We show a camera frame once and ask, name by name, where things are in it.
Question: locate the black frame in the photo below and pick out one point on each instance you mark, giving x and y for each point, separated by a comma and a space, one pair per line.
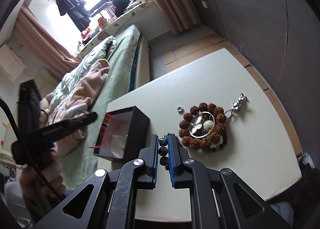
30, 99

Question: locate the orange cup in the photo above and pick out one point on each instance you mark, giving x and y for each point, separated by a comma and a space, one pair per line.
102, 22

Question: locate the person's left hand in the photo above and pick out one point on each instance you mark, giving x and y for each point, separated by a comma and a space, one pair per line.
42, 179

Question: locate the pink blanket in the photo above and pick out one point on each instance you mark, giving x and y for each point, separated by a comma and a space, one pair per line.
87, 89

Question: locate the hanging dark clothes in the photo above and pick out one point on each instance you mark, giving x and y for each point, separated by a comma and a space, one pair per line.
72, 7

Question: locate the bed with green sheet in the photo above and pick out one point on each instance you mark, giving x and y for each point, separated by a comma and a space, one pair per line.
120, 69

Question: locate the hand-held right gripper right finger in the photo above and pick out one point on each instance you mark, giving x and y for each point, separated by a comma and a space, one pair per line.
172, 159

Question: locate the floral window seat cushion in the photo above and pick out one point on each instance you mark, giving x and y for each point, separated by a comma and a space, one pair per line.
125, 18

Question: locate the silver charm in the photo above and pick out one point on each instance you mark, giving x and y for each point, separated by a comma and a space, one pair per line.
198, 120

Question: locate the green floral quilt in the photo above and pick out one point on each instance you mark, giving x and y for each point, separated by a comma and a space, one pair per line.
85, 64

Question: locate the white wall switch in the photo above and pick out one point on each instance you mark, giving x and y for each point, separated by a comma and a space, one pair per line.
204, 4

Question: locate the red thin sticks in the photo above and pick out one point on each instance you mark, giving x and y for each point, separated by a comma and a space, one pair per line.
108, 118

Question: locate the white round bead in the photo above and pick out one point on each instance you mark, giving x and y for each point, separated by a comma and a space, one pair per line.
207, 125

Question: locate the black jewelry box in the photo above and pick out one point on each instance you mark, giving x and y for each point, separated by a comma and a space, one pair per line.
125, 134

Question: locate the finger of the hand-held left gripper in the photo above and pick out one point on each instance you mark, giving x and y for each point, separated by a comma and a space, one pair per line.
62, 128

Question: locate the dark cloth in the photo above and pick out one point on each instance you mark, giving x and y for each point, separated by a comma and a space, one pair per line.
310, 174

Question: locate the silver bangle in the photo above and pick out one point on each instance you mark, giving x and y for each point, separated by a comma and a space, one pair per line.
200, 136

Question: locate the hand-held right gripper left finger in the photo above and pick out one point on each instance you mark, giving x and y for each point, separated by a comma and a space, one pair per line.
153, 164

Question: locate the black bag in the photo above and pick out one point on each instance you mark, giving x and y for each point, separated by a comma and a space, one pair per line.
121, 3

